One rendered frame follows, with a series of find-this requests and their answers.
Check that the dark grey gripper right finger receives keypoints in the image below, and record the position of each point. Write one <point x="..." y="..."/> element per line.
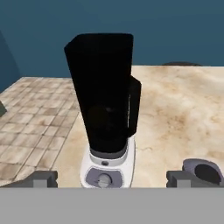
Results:
<point x="180" y="178"/>

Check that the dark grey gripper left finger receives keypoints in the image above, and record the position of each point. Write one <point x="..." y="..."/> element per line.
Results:
<point x="43" y="178"/>

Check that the white blender base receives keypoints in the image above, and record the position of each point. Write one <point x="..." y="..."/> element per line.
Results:
<point x="108" y="172"/>

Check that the black blender jar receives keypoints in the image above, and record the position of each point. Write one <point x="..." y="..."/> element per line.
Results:
<point x="105" y="93"/>

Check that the dark grey cabinet corner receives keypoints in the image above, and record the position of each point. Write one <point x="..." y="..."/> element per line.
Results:
<point x="1" y="108"/>

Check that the dark round object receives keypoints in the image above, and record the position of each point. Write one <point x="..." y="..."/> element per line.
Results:
<point x="181" y="63"/>

